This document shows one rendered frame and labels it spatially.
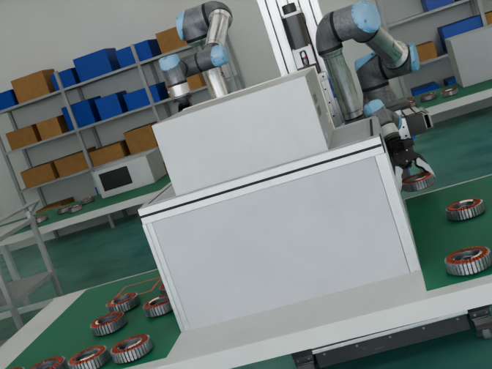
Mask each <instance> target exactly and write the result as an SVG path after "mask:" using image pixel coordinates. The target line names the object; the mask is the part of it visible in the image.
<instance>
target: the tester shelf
mask: <svg viewBox="0 0 492 369"><path fill-rule="evenodd" d="M383 153H386V150H385V146H384V138H383V134H382V129H381V125H380V121H379V118H378V115H376V116H372V117H369V118H366V119H362V120H359V121H357V122H352V123H350V124H346V125H343V126H340V127H336V128H335V130H334V131H333V134H332V139H331V142H330V145H329V150H327V151H325V152H320V153H318V154H313V155H311V156H308V157H303V158H301V159H298V160H294V161H291V162H289V163H284V164H282V165H277V166H275V167H271V168H268V169H265V170H262V171H258V172H255V173H252V174H248V175H245V176H241V177H238V178H235V179H232V180H228V181H226V182H221V183H219V184H215V185H212V186H209V187H205V188H202V189H200V190H195V191H192V192H190V193H185V194H183V195H178V196H176V193H175V191H174V188H173V185H172V183H171V182H170V183H168V184H167V185H166V186H165V187H164V188H163V189H162V190H160V191H159V192H158V193H157V194H155V195H154V196H153V197H152V198H150V199H149V200H148V201H147V202H146V203H145V204H144V205H142V206H141V207H140V208H138V209H137V213H138V216H139V218H140V221H141V224H142V225H146V224H148V223H153V222H155V221H158V220H162V219H165V218H168V217H172V216H175V215H180V214H182V213H185V212H189V211H192V210H195V209H199V208H202V207H205V206H209V205H212V204H216V203H219V202H222V201H226V200H229V199H232V198H236V197H239V196H241V195H246V194H248V193H253V192H255V191H259V190H263V189H266V188H268V187H273V186H275V185H280V184H282V183H286V182H290V181H293V180H295V179H300V178H302V177H306V176H309V175H313V174H317V173H320V172H322V171H327V170H329V169H332V168H337V167H340V166H342V165H347V164H349V163H354V162H356V161H359V160H364V159H366V158H369V157H373V156H376V155H379V154H383Z"/></svg>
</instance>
